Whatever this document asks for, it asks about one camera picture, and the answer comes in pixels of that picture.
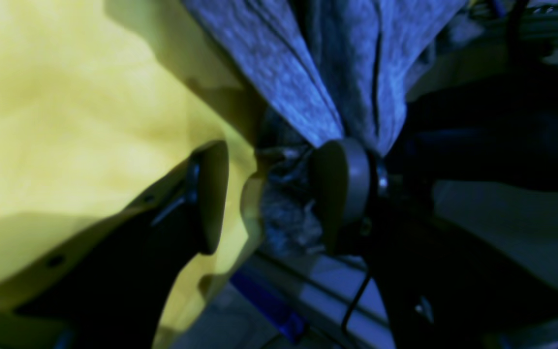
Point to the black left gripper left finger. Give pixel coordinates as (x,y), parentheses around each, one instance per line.
(106,287)

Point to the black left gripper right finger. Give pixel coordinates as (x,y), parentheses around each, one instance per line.
(442,287)

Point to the grey long-sleeve T-shirt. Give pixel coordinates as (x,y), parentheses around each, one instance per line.
(328,69)

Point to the yellow table cloth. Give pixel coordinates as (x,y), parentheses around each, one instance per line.
(99,99)

